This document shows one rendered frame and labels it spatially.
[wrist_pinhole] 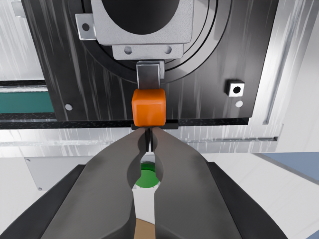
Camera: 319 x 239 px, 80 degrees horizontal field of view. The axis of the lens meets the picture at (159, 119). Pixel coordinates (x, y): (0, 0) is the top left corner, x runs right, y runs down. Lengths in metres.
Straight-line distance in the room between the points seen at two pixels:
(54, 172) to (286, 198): 0.51
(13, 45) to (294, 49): 0.33
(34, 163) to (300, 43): 0.37
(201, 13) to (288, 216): 0.56
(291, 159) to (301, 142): 1.37
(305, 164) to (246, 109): 1.72
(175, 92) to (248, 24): 0.10
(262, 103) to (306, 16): 0.10
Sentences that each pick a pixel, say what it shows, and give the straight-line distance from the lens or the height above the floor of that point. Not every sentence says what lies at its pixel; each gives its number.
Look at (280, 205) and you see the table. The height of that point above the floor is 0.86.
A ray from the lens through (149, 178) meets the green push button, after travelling 0.29.
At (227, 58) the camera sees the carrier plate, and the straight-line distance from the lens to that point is 0.22.
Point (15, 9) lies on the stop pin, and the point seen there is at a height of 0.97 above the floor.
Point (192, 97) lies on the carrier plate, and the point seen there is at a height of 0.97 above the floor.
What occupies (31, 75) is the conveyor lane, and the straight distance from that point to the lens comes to 0.32.
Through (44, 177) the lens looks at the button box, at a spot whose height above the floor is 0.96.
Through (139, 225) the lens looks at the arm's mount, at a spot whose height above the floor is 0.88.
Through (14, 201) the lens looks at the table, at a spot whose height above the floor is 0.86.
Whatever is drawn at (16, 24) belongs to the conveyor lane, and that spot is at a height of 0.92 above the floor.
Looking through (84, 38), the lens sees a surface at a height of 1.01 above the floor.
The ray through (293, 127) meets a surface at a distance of 0.45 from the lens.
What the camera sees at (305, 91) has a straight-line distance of 0.42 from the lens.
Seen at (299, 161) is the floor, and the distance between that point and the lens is 1.91.
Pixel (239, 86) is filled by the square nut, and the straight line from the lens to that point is 0.23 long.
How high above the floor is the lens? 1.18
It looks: 62 degrees down
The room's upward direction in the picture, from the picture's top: 179 degrees clockwise
